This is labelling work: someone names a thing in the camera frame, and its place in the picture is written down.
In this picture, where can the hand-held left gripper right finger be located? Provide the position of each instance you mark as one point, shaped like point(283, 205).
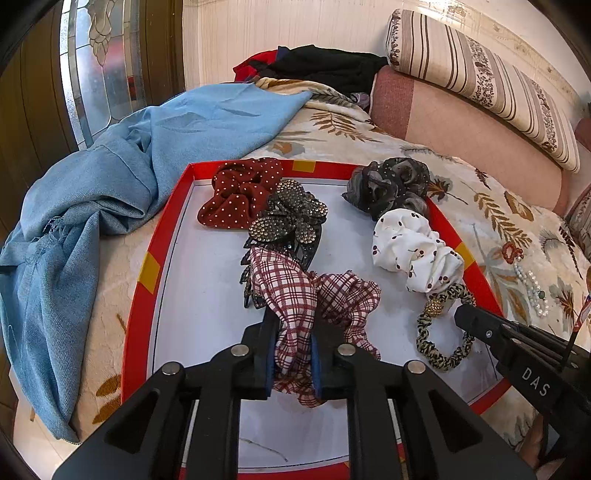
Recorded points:
point(316, 369)

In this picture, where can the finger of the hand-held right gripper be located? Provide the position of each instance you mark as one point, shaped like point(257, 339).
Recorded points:
point(485, 325)

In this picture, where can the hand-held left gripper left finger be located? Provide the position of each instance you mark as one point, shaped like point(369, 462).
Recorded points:
point(270, 364)

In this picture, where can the red plaid scrunchie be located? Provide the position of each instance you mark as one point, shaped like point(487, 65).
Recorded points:
point(295, 295)

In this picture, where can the purple rhinestone leaf hair clip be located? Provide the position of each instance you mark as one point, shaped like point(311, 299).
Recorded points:
point(247, 286)

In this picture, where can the red white box lid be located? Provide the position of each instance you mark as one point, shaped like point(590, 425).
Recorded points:
point(198, 300)

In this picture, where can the white cherry print scrunchie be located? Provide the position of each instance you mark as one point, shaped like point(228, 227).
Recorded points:
point(406, 244)

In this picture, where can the dark rhinestone flower hair clip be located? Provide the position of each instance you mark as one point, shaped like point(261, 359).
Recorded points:
point(286, 217)

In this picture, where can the red polka dot scrunchie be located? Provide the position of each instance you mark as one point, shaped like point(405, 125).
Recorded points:
point(231, 198)

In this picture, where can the grey sheer scrunchie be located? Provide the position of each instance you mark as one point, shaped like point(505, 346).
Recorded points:
point(388, 184)

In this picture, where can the person's right hand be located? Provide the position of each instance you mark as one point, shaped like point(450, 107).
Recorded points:
point(533, 443)

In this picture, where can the leaf print blanket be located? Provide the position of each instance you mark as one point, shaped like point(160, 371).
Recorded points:
point(461, 184)

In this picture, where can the striped floral cushion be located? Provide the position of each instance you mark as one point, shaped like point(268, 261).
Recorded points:
point(582, 221)

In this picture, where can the pink padded headboard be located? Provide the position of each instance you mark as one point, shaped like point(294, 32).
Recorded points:
point(461, 120)

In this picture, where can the light blue cloth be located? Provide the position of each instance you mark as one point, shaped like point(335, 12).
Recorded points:
point(115, 161)

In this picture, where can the long striped floral pillow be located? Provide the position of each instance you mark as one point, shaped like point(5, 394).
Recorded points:
point(485, 60)

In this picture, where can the dark clothing pile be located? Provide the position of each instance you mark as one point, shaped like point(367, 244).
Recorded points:
point(323, 64)

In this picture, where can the wooden door with glass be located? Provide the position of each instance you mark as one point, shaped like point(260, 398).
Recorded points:
point(46, 92)

